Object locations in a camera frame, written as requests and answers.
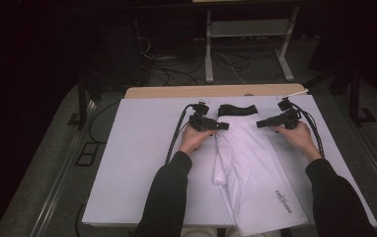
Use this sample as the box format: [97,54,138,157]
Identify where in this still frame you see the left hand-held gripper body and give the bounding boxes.
[188,101,216,132]

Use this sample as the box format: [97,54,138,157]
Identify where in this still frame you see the black cable on floor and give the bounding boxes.
[88,99,121,144]

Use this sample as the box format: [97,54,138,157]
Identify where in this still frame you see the person's left hand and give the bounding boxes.
[178,124,218,156]

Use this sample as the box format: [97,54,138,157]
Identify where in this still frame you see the black floor cables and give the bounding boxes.
[148,53,205,87]

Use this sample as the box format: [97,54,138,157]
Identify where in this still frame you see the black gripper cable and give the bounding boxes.
[165,103,195,166]
[289,102,326,158]

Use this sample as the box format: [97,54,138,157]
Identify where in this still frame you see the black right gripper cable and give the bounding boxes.
[289,102,326,158]

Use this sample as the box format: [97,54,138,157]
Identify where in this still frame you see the white metal stand frame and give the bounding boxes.
[204,6,301,84]

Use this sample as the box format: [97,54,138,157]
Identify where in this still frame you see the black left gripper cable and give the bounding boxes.
[165,103,195,166]

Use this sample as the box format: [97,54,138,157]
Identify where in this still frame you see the black metal stand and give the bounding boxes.
[347,65,377,126]
[66,74,92,130]

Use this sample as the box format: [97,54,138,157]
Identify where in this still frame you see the white floor cable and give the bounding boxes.
[215,51,248,85]

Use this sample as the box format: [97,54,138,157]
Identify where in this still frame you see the person's right hand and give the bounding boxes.
[271,120,323,164]

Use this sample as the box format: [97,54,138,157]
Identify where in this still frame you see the white pants with black waistband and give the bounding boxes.
[211,104,310,237]

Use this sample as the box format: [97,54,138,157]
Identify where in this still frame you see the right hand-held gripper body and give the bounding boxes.
[276,88,309,130]

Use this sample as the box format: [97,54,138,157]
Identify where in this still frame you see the person's legs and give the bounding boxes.
[180,226,281,237]

